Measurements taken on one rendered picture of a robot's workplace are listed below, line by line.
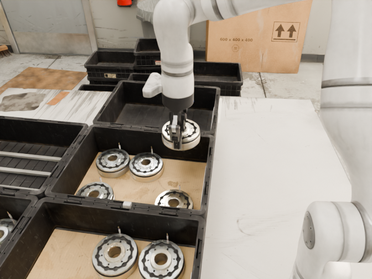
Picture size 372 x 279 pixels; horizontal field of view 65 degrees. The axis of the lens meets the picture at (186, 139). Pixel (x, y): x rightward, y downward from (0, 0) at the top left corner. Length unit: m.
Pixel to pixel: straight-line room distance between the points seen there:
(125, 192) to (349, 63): 0.65
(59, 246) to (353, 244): 0.63
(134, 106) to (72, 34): 2.75
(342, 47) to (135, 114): 0.85
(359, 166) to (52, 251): 0.68
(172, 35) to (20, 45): 3.77
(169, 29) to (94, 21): 3.21
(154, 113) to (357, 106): 0.84
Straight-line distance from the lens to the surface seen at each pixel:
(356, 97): 0.47
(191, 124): 0.81
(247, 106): 1.48
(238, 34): 3.36
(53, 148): 1.10
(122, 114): 1.18
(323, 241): 0.50
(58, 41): 4.02
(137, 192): 0.87
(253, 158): 1.18
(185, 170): 0.92
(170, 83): 0.64
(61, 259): 0.80
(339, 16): 0.50
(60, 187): 0.84
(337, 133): 0.49
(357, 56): 0.48
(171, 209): 0.70
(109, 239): 0.76
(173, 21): 0.58
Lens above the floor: 1.48
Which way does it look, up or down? 39 degrees down
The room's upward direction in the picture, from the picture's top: straight up
